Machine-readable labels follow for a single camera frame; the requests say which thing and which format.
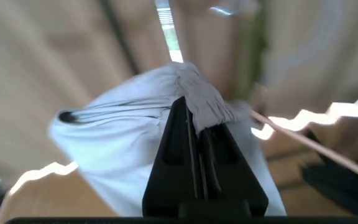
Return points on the beige curtain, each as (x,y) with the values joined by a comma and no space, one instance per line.
(42,77)

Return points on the green printed t-shirt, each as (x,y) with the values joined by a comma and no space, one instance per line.
(253,46)

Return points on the pale grey garment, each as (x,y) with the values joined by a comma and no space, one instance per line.
(120,140)

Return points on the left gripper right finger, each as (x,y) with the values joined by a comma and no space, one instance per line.
(235,180)

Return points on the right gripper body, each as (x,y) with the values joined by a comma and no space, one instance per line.
(340,186)

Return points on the pink clothes hanger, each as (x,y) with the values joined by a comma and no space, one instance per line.
(322,149)

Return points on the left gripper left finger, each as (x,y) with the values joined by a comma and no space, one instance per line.
(169,174)

